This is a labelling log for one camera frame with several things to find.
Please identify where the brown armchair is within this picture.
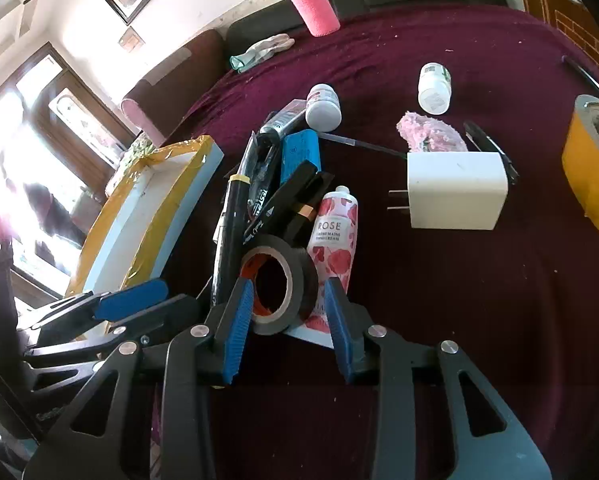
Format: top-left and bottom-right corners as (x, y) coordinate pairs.
(121, 30), (225, 143)

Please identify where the white tray with yellow tape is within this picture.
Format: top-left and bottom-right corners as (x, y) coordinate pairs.
(64, 135), (225, 346)

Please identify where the pink water bottle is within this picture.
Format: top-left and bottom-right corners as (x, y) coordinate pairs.
(284, 0), (341, 37)

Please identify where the floral patterned cloth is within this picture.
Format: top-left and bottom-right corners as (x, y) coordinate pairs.
(104, 132), (161, 196)

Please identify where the long black marker yellow band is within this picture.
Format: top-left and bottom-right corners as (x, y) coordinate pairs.
(211, 131), (256, 311)

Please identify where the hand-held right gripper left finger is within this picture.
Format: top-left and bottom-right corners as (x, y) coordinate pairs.
(22, 277), (255, 480)

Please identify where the thick black marker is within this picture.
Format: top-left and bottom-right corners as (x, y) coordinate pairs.
(244, 160), (321, 247)

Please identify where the pink fluffy scrunchie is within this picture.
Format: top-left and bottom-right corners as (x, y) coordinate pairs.
(397, 110), (469, 153)

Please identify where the white and green glove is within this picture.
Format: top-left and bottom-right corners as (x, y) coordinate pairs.
(230, 33), (296, 72)

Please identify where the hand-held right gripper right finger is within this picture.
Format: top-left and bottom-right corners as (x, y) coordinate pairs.
(323, 276), (553, 480)

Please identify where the blue battery pack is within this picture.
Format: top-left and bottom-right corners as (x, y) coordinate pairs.
(280, 129), (325, 186)

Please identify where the rose print hand cream tube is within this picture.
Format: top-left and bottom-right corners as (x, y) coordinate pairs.
(284, 186), (359, 350)

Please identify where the brown packing tape roll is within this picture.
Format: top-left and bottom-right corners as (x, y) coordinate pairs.
(562, 94), (599, 245)

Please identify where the white pill bottle green label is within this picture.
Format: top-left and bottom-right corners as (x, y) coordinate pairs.
(418, 62), (453, 115)

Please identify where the black electrical tape roll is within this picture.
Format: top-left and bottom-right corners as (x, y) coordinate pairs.
(240, 232), (319, 337)

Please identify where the maroon blanket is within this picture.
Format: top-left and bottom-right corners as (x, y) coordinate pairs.
(154, 2), (599, 480)

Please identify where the wooden glass door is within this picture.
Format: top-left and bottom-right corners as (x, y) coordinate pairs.
(0, 42), (136, 286)

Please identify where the wall switch plate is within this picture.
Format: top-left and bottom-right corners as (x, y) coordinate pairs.
(118, 27), (145, 52)

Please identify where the silver tube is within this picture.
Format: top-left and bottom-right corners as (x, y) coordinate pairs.
(260, 100), (310, 138)

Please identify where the white pill bottle red label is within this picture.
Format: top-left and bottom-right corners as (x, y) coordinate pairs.
(305, 84), (343, 130)

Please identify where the wooden cabinet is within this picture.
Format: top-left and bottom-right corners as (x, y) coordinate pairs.
(512, 0), (599, 86)

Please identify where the thin long black pen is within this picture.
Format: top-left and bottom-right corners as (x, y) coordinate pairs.
(318, 132), (411, 155)

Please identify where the white charger adapter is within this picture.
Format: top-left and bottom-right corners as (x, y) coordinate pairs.
(388, 151), (509, 232)

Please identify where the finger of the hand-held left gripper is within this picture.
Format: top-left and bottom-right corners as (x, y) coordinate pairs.
(17, 277), (169, 333)
(24, 294), (208, 372)

